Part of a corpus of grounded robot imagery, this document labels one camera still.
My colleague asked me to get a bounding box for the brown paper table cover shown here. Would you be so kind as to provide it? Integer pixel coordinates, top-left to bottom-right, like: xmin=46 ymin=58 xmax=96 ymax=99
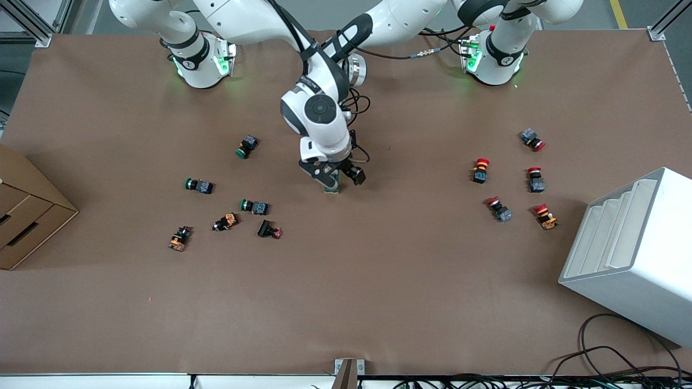
xmin=0 ymin=28 xmax=692 ymax=377

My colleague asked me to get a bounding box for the red button orange block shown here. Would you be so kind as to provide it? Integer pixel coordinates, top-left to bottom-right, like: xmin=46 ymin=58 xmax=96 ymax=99
xmin=533 ymin=203 xmax=559 ymax=231

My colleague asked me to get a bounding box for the white stepped rack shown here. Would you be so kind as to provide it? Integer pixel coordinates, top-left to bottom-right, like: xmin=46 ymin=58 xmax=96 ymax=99
xmin=558 ymin=167 xmax=692 ymax=348

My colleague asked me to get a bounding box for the cardboard drawer box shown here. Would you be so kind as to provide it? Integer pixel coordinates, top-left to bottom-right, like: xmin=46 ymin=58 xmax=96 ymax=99
xmin=0 ymin=145 xmax=79 ymax=271

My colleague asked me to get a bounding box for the metal bracket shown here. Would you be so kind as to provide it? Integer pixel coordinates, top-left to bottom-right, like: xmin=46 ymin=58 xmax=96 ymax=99
xmin=334 ymin=358 xmax=365 ymax=389

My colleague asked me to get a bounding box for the white table edge rail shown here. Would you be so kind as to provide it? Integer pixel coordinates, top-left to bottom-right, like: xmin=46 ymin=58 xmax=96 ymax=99
xmin=0 ymin=373 xmax=336 ymax=389

